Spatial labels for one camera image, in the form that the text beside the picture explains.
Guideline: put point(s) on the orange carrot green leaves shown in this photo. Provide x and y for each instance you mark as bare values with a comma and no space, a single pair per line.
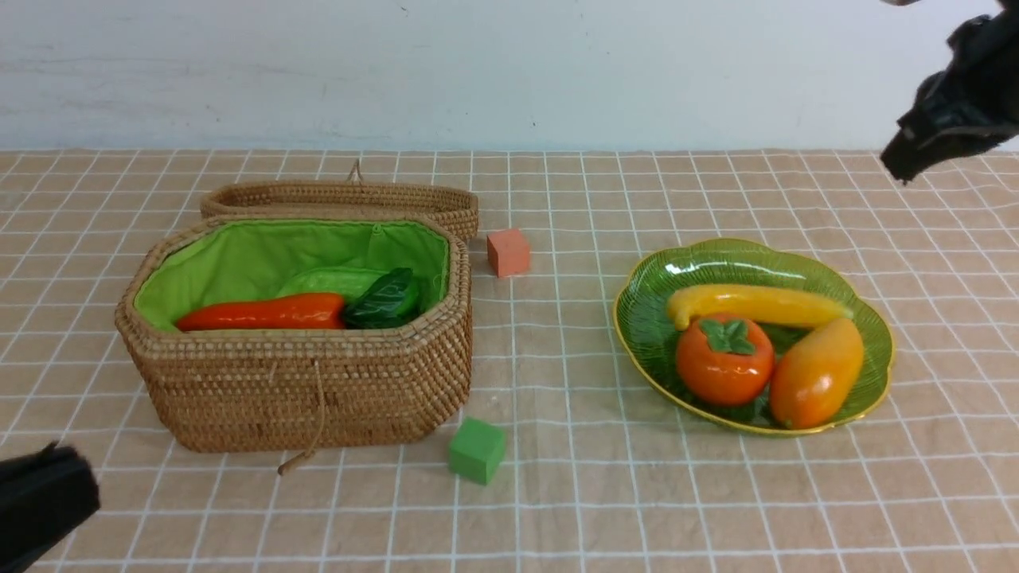
392,301

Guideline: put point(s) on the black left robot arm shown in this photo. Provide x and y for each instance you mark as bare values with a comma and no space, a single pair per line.
44,496

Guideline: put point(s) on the orange persimmon green leaf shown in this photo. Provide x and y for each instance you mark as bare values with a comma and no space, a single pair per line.
725,360

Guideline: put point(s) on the orange foam cube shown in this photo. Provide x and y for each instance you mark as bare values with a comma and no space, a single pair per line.
508,252

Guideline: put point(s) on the woven wicker basket lid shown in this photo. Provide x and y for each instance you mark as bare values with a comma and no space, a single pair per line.
455,209

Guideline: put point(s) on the green foam cube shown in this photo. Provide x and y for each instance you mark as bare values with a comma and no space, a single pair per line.
477,450

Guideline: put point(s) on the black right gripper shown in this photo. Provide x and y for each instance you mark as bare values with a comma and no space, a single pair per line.
965,110

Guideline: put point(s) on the green glass leaf plate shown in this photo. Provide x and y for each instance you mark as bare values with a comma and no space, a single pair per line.
649,337

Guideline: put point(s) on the yellow banana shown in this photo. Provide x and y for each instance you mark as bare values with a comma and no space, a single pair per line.
798,309

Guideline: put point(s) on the orange yellow mango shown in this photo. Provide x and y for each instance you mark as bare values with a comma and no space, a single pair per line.
815,376

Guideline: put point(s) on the woven wicker basket green lining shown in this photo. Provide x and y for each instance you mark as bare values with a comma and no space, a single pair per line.
298,389

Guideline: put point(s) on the beige checkered tablecloth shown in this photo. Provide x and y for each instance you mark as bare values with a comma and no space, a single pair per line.
601,473

